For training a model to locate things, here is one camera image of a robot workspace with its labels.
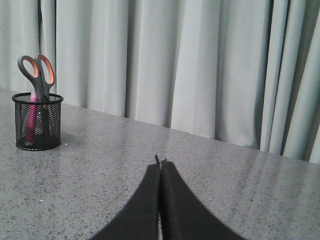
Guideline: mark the black mesh pen cup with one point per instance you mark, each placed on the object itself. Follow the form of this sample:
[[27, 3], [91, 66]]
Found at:
[[47, 125]]

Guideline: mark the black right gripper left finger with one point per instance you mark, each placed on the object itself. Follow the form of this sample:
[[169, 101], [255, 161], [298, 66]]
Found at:
[[138, 219]]

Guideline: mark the grey orange scissors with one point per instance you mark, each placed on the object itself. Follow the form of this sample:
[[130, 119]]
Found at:
[[38, 80]]

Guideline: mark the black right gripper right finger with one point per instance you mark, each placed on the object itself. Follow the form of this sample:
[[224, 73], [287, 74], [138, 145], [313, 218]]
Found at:
[[183, 216]]

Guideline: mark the grey pleated curtain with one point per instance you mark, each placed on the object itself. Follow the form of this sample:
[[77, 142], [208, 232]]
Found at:
[[245, 72]]

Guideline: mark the pink white pen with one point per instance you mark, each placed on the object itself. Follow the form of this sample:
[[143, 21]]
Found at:
[[31, 123]]

